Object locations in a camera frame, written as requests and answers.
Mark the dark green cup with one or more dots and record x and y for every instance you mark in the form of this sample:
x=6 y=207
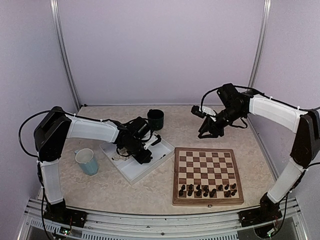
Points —
x=156 y=119

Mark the wooden chess board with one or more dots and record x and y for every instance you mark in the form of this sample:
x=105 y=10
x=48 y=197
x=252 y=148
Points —
x=206 y=166

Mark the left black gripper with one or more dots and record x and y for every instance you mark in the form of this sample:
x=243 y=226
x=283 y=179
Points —
x=143 y=158

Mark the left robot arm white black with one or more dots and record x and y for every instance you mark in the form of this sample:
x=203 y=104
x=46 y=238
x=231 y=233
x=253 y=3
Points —
x=51 y=134

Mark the dark chess piece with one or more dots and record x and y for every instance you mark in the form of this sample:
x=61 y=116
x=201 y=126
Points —
x=212 y=193

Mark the left aluminium frame post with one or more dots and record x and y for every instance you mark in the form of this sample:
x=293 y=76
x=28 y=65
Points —
x=54 y=5

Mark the right aluminium frame post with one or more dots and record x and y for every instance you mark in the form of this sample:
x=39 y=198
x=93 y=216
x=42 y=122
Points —
x=261 y=41

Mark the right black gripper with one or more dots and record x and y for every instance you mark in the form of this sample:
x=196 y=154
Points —
x=212 y=126

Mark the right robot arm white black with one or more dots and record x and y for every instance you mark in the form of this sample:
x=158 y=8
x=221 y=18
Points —
x=263 y=150

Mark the pile of white chess pieces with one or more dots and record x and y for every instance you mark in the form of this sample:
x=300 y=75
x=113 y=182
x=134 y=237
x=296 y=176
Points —
x=117 y=157

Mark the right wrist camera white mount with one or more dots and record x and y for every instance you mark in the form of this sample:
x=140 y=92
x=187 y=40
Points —
x=203 y=111

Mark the white divided plastic tray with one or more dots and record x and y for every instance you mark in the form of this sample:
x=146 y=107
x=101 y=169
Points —
x=130 y=169

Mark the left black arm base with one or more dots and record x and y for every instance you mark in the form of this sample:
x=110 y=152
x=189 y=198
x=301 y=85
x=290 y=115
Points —
x=59 y=213

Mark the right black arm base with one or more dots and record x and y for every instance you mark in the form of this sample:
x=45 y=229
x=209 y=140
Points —
x=266 y=212

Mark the aluminium frame post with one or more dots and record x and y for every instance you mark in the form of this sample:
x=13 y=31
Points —
x=261 y=41
x=54 y=5

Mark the dark piece corner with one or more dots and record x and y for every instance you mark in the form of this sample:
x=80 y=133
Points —
x=234 y=192

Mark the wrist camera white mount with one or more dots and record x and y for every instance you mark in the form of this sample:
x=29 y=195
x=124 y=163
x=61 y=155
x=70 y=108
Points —
x=154 y=140
x=203 y=111

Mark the light blue cup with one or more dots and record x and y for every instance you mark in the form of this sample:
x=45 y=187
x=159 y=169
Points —
x=86 y=160

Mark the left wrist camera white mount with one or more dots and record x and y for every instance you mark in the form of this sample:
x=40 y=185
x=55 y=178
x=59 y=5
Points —
x=154 y=140

